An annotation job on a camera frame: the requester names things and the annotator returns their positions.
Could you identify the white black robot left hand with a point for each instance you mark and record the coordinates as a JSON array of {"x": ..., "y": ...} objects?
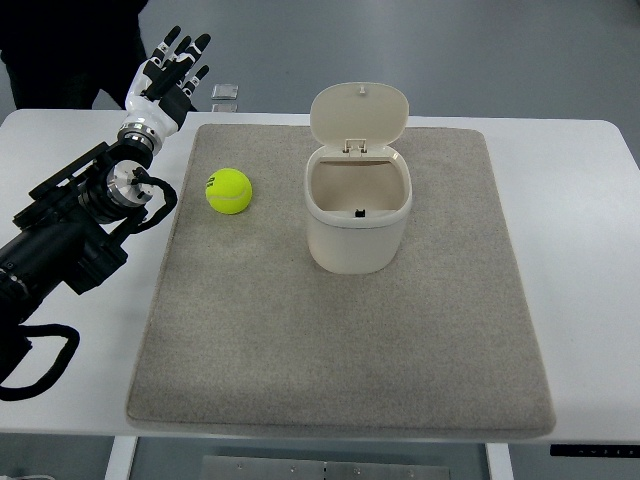
[{"x": 160, "y": 96}]

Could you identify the yellow tennis ball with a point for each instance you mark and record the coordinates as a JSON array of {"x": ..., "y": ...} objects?
[{"x": 228, "y": 191}]

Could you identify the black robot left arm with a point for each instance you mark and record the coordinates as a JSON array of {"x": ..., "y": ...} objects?
[{"x": 73, "y": 230}]

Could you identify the clear floor socket plate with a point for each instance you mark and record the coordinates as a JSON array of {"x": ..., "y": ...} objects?
[{"x": 224, "y": 92}]

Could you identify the person in black clothing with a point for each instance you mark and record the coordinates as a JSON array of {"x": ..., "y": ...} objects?
[{"x": 61, "y": 54}]

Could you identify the cream lidded plastic bin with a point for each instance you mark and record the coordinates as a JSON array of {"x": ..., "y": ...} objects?
[{"x": 357, "y": 187}]

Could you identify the grey felt mat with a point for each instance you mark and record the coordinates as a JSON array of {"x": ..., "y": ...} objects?
[{"x": 247, "y": 335}]

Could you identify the white table leg left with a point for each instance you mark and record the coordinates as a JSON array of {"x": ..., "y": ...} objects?
[{"x": 121, "y": 458}]

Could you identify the white table leg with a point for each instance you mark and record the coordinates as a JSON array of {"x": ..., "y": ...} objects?
[
  {"x": 121, "y": 458},
  {"x": 499, "y": 461}
]

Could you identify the white table leg right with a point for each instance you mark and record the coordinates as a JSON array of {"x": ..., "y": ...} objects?
[{"x": 499, "y": 461}]

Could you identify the black table control panel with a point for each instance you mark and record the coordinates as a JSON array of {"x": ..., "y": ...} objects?
[{"x": 595, "y": 451}]

